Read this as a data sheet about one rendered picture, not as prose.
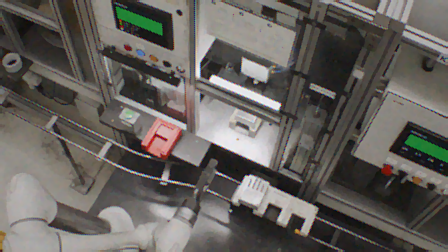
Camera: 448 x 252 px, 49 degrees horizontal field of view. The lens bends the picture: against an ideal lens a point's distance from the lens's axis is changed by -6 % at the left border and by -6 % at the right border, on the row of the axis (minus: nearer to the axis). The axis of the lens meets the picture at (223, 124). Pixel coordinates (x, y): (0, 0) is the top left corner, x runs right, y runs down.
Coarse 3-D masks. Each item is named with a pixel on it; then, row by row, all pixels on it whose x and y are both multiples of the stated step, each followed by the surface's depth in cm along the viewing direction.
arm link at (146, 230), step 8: (144, 224) 206; (152, 224) 205; (160, 224) 205; (56, 232) 170; (120, 232) 197; (128, 232) 200; (136, 232) 202; (144, 232) 202; (152, 232) 202; (64, 240) 168; (72, 240) 170; (80, 240) 172; (88, 240) 175; (96, 240) 177; (104, 240) 180; (112, 240) 185; (120, 240) 191; (128, 240) 198; (136, 240) 201; (144, 240) 202; (152, 240) 202; (64, 248) 167; (72, 248) 169; (80, 248) 172; (88, 248) 174; (96, 248) 177; (104, 248) 181; (144, 248) 203; (152, 248) 203
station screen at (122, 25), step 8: (128, 8) 178; (144, 16) 178; (152, 16) 175; (120, 24) 189; (128, 24) 186; (128, 32) 191; (136, 32) 188; (144, 32) 186; (152, 32) 184; (152, 40) 188; (160, 40) 186
